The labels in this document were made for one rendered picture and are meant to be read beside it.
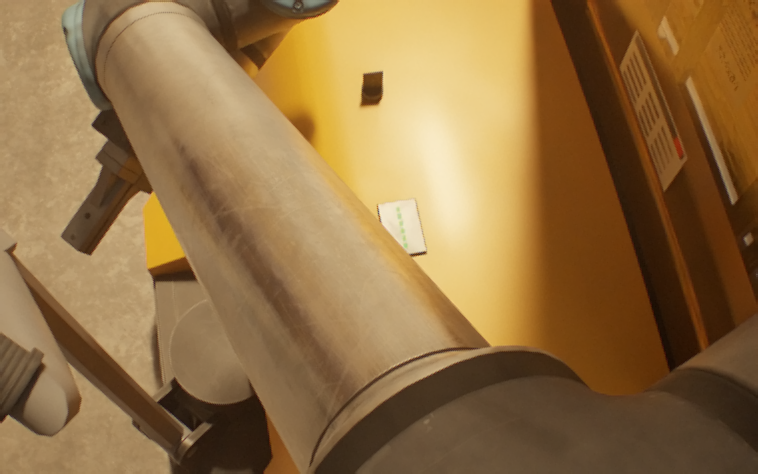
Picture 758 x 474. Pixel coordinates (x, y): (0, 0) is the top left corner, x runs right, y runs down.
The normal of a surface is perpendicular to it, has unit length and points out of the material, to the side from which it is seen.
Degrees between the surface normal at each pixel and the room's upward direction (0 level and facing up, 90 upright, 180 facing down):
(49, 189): 0
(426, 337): 37
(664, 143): 90
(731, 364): 57
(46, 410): 23
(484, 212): 0
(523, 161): 0
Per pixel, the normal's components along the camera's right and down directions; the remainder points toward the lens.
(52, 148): 0.03, -0.40
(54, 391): 0.56, -0.54
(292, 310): -0.55, -0.51
